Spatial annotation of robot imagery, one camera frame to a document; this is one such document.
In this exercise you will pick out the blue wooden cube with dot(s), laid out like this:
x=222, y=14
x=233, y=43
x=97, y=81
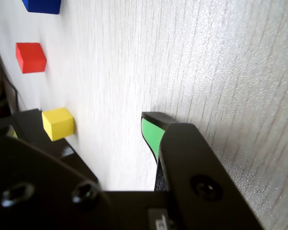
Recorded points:
x=43, y=6

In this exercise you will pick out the yellow wooden cube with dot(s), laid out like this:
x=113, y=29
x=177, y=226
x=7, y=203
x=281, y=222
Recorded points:
x=57, y=124

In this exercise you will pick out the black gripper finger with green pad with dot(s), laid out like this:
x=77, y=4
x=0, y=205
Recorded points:
x=194, y=167
x=38, y=191

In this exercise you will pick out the black cardboard box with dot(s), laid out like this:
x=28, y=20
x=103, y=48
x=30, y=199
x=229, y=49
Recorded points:
x=26, y=119

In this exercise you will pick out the red wooden cube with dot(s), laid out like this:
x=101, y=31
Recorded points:
x=30, y=58

